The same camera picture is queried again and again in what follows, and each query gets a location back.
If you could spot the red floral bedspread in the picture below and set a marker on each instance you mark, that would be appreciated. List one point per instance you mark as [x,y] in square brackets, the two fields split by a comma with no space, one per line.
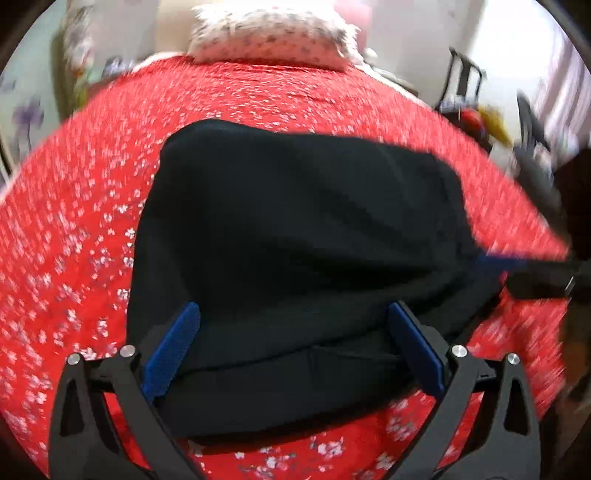
[69,219]

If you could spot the striped pink curtain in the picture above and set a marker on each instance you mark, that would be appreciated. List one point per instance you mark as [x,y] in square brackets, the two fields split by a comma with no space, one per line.
[562,104]

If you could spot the white floral pillow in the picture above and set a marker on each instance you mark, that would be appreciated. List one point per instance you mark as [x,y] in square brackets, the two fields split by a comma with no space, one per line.
[295,32]

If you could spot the stacked plush toys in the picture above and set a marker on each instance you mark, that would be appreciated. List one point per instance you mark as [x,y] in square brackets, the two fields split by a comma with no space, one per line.
[77,50]

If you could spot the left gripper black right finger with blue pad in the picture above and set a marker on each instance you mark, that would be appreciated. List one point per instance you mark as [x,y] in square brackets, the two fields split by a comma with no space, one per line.
[484,423]

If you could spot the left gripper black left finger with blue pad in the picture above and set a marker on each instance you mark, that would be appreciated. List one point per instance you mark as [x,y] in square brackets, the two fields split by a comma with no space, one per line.
[104,424]

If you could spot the red yellow items on chair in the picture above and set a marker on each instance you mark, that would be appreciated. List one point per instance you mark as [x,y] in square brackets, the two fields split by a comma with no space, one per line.
[485,122]

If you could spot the black metal chair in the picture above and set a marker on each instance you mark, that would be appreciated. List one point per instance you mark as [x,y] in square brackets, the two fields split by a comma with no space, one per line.
[459,100]

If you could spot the purple flower wardrobe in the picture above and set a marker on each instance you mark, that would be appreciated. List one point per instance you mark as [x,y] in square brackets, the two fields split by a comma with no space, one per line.
[33,99]

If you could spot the pink pillow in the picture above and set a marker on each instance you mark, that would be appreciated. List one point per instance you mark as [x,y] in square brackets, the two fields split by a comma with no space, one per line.
[356,12]

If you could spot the beige headboard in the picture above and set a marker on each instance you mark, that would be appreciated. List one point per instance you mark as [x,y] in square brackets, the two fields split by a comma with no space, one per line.
[173,25]

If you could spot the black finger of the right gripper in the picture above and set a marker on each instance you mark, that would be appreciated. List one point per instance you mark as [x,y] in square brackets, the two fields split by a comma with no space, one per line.
[538,279]

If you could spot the black pants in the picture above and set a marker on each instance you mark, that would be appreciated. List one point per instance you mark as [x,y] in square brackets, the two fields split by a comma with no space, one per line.
[293,247]

